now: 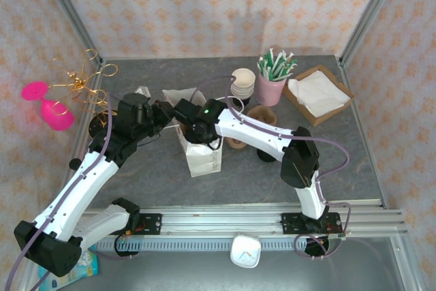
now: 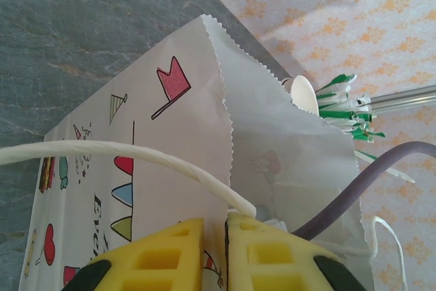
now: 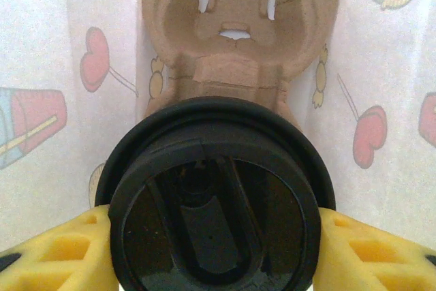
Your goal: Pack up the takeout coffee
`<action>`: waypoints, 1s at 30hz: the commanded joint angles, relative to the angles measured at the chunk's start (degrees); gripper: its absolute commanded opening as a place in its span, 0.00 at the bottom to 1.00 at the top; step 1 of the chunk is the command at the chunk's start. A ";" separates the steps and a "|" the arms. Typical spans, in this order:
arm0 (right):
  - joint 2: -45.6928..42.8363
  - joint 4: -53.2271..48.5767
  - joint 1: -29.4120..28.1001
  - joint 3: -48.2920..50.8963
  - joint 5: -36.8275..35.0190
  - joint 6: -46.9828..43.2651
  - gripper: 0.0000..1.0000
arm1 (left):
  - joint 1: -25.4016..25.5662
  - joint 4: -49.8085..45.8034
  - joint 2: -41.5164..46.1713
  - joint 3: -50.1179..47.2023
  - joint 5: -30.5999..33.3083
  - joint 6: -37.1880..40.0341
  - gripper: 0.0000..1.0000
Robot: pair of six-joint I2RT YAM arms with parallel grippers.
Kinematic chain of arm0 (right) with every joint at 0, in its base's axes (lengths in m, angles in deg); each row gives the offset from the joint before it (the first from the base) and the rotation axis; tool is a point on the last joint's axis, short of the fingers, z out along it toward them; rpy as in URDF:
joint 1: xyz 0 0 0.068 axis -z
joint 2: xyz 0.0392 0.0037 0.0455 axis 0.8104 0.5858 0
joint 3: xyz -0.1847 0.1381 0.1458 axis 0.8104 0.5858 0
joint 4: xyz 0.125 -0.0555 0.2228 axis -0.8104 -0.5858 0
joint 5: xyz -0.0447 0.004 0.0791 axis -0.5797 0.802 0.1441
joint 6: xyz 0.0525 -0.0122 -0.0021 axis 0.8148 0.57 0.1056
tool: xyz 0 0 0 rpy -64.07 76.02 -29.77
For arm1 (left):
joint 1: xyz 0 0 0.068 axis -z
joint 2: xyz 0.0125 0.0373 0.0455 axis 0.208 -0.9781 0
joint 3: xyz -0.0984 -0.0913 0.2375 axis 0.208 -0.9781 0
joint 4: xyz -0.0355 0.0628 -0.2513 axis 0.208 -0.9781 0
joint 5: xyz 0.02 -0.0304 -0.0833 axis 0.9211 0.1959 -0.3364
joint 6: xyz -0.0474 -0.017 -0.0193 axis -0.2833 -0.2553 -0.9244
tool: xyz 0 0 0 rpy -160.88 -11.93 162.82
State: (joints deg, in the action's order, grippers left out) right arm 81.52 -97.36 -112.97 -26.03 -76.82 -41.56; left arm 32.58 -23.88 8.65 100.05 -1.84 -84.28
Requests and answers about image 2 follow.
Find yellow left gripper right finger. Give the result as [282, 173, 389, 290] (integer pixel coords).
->
[224, 211, 368, 291]

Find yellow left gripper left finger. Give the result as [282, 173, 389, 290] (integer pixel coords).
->
[63, 217, 206, 291]

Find white printed paper bag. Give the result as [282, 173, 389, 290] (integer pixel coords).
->
[0, 14, 409, 291]

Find green white wrapped straw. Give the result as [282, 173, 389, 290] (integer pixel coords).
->
[354, 149, 416, 183]
[315, 73, 358, 98]
[339, 119, 386, 142]
[319, 95, 373, 119]

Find stack of paper cups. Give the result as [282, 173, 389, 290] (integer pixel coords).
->
[290, 75, 320, 116]

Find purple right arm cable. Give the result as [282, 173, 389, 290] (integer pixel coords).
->
[288, 140, 436, 243]

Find aluminium frame post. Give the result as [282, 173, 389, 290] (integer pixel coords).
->
[369, 84, 436, 115]

